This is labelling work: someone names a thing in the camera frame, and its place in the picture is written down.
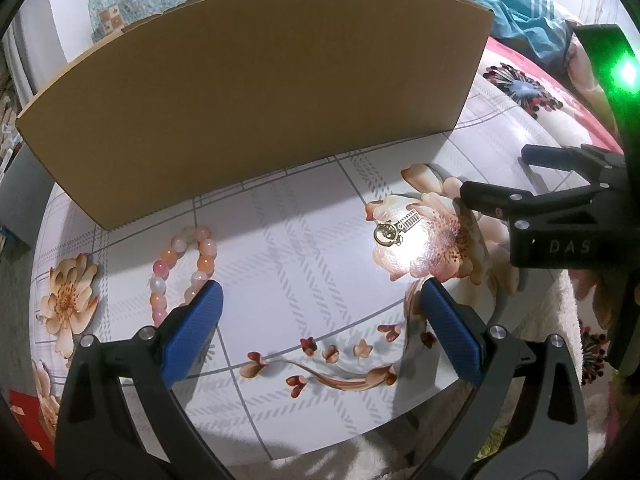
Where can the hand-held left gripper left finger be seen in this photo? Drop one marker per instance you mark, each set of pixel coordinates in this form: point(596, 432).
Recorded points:
point(192, 330)

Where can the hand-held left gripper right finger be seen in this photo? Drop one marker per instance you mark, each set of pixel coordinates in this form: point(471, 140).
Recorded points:
point(447, 330)

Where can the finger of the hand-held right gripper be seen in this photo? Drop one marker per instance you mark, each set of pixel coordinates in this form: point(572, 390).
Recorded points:
point(560, 157)
point(495, 199)

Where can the brown cardboard box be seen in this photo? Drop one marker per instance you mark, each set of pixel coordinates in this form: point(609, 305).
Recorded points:
point(250, 110)

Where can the pink flower blanket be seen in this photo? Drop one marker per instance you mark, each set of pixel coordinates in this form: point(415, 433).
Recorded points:
point(525, 90)

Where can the blue blanket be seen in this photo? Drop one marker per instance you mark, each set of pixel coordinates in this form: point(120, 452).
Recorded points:
point(500, 15)

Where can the grey board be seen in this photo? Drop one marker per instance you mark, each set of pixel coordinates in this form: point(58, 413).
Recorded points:
point(17, 195)

